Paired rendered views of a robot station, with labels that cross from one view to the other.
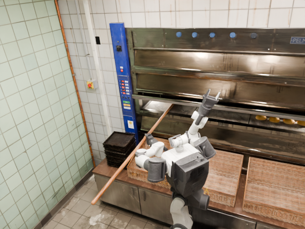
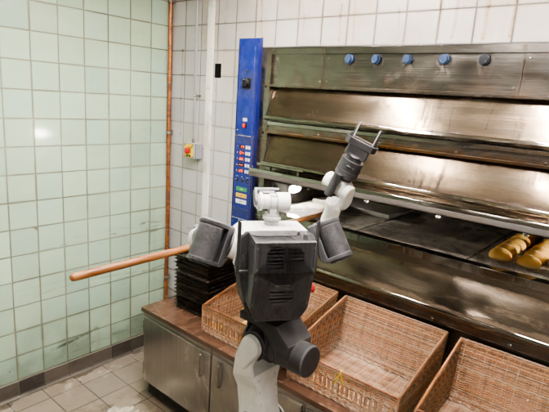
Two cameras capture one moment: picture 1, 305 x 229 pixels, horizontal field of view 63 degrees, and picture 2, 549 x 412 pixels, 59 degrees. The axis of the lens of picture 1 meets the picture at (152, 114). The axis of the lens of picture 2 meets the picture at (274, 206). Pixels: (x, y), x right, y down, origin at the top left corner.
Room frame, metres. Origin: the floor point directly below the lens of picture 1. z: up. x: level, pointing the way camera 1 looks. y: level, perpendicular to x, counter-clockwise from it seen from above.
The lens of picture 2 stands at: (-0.14, -0.53, 1.83)
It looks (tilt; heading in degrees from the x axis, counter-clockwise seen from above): 13 degrees down; 12
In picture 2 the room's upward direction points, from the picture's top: 4 degrees clockwise
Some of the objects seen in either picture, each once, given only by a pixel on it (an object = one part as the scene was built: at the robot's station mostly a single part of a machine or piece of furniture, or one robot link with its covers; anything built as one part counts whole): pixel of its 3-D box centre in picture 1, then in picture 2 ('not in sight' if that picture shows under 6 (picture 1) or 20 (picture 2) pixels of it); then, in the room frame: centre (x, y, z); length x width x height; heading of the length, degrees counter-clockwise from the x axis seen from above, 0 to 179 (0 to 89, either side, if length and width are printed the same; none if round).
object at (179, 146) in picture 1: (179, 142); (274, 204); (1.46, -0.18, 1.47); 0.10 x 0.07 x 0.09; 117
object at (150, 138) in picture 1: (151, 141); not in sight; (1.90, 0.03, 1.19); 0.12 x 0.10 x 0.13; 27
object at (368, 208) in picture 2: not in sight; (363, 204); (2.99, -0.43, 1.19); 0.55 x 0.36 x 0.03; 63
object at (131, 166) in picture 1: (158, 160); (269, 311); (2.22, -0.02, 0.72); 0.56 x 0.49 x 0.28; 62
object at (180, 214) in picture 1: (182, 211); (261, 386); (1.44, -0.18, 0.78); 0.18 x 0.15 x 0.47; 152
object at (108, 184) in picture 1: (146, 136); (243, 234); (1.98, 0.08, 1.19); 1.71 x 0.03 x 0.03; 153
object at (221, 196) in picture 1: (211, 173); (366, 354); (1.94, -0.55, 0.72); 0.56 x 0.49 x 0.28; 63
